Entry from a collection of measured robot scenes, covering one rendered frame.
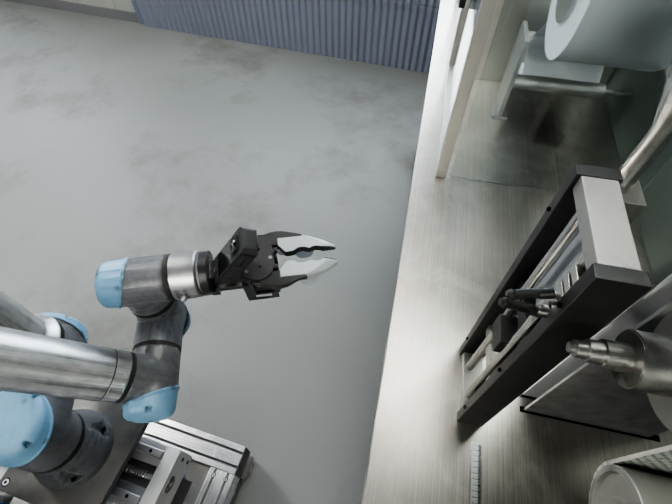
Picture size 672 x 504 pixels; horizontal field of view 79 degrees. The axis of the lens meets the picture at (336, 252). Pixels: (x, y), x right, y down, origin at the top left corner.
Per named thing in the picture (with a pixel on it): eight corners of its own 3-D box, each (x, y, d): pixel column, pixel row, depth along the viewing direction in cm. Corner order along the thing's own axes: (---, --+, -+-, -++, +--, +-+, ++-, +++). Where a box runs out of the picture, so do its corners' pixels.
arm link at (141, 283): (119, 279, 69) (95, 250, 62) (185, 272, 70) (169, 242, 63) (111, 321, 65) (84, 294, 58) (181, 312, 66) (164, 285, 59)
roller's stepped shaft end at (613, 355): (560, 339, 47) (573, 327, 45) (615, 350, 46) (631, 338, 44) (563, 365, 45) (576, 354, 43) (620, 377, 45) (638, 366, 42)
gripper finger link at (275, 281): (307, 261, 65) (252, 263, 65) (306, 256, 64) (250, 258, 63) (307, 288, 63) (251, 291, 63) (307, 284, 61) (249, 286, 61)
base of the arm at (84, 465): (21, 474, 83) (-13, 467, 75) (70, 402, 92) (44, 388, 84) (83, 500, 81) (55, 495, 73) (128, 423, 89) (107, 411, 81)
